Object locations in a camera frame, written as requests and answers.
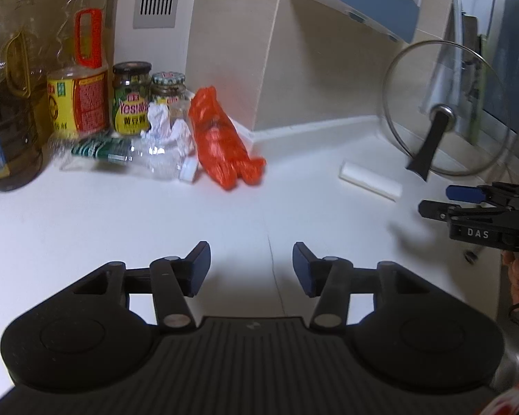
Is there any orange plastic bag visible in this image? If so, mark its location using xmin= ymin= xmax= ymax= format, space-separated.
xmin=188 ymin=86 xmax=267 ymax=192

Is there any dark oil bottle blue label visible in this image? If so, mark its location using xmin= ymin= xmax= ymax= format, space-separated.
xmin=0 ymin=0 xmax=45 ymax=193

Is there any glass pot lid black handle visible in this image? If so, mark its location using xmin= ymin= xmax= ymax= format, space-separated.
xmin=381 ymin=40 xmax=509 ymax=182

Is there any white blue wall appliance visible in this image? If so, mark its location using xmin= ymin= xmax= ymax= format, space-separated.
xmin=286 ymin=0 xmax=423 ymax=44

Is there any white rectangular paper packet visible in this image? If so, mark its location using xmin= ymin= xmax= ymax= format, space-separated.
xmin=338 ymin=160 xmax=403 ymax=202

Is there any person's red white clothing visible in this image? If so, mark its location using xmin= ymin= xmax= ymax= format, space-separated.
xmin=480 ymin=381 xmax=519 ymax=415

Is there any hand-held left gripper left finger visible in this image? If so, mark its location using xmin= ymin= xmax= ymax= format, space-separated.
xmin=71 ymin=241 xmax=212 ymax=328

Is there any small jar patterned lid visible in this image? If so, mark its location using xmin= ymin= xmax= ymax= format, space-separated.
xmin=149 ymin=71 xmax=188 ymax=115

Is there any oil bottle red handle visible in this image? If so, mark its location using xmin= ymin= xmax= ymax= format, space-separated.
xmin=47 ymin=0 xmax=110 ymax=140

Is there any clear plastic bottle green label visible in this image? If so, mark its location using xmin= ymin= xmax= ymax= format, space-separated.
xmin=61 ymin=135 xmax=198 ymax=185

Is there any dark window pane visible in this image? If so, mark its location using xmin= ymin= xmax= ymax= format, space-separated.
xmin=480 ymin=0 xmax=519 ymax=141

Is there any clear empty oil bottle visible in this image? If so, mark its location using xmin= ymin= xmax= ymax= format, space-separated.
xmin=9 ymin=0 xmax=66 ymax=96

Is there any steel sink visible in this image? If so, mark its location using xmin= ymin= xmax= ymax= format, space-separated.
xmin=489 ymin=339 xmax=519 ymax=394

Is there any grey metal rack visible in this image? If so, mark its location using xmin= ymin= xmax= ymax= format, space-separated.
xmin=419 ymin=0 xmax=481 ymax=145

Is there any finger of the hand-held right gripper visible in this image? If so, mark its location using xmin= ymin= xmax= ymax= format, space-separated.
xmin=445 ymin=181 xmax=519 ymax=209
xmin=418 ymin=199 xmax=516 ymax=222

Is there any pickle jar yellow label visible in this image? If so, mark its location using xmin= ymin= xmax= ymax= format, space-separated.
xmin=111 ymin=61 xmax=153 ymax=137

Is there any white tissue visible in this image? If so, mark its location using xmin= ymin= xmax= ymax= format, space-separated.
xmin=140 ymin=103 xmax=195 ymax=157

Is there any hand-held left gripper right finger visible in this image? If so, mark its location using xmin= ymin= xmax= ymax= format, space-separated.
xmin=293 ymin=242 xmax=433 ymax=328

